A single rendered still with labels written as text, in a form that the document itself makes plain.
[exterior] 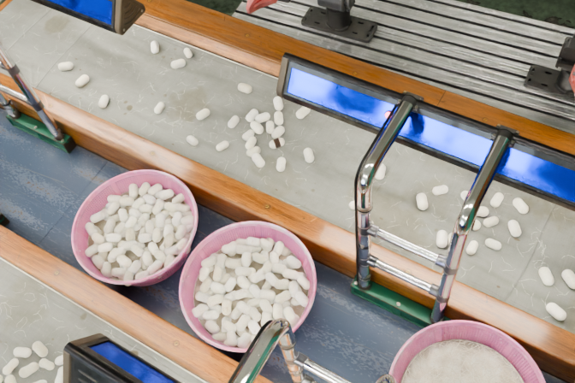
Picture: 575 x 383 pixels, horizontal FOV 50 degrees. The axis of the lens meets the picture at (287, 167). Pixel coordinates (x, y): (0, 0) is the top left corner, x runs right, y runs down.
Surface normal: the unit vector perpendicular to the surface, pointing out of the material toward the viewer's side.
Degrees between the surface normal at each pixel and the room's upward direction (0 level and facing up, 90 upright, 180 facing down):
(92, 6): 58
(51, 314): 0
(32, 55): 0
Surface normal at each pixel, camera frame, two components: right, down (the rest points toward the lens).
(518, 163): -0.48, 0.34
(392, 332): -0.11, -0.54
